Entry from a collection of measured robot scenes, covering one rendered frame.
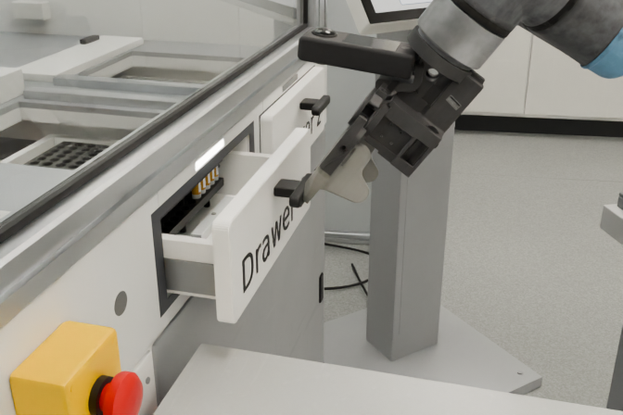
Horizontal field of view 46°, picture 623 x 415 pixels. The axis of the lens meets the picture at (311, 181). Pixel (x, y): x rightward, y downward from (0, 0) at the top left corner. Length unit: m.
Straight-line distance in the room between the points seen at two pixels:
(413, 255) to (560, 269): 0.86
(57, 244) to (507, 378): 1.57
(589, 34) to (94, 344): 0.49
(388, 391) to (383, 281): 1.17
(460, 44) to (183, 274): 0.34
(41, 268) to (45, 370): 0.07
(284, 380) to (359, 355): 1.27
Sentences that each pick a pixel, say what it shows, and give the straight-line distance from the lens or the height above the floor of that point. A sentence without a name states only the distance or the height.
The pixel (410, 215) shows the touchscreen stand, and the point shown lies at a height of 0.46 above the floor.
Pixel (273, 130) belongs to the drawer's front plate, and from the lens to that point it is 0.97.
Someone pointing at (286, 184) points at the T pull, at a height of 0.91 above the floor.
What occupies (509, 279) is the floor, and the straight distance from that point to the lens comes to 2.50.
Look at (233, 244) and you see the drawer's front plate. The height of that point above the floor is 0.90.
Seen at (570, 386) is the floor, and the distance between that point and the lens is 2.07.
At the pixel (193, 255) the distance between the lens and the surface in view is 0.72.
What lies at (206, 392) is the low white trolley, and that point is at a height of 0.76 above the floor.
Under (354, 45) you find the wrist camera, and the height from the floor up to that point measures 1.07.
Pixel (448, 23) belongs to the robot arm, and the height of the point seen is 1.10.
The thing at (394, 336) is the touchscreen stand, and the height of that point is 0.12.
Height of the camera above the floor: 1.22
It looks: 23 degrees down
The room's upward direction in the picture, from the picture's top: straight up
